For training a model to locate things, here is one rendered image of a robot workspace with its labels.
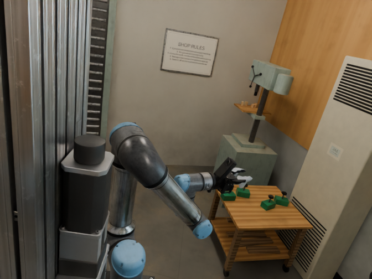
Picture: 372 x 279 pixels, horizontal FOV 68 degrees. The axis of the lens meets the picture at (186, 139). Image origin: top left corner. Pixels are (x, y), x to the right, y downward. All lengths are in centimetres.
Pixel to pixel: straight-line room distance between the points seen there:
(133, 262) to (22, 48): 79
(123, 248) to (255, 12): 309
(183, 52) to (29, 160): 297
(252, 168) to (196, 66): 135
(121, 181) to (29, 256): 47
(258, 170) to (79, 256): 261
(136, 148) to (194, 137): 291
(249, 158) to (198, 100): 104
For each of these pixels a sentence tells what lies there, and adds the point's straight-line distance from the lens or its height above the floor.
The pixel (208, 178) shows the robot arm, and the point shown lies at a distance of 116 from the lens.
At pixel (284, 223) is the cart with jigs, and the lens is 239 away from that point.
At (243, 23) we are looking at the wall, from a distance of 358.
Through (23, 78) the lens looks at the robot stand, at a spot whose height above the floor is 170.
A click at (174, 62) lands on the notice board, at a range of 333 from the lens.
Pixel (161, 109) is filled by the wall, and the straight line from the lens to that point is 346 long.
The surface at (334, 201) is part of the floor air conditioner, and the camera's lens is 244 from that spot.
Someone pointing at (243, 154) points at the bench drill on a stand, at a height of 68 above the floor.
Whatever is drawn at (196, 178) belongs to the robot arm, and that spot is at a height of 125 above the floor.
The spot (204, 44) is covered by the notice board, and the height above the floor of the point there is 162.
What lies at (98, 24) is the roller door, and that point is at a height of 163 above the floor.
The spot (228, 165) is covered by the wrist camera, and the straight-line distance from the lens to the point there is 118.
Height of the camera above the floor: 181
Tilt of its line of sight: 23 degrees down
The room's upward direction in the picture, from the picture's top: 11 degrees clockwise
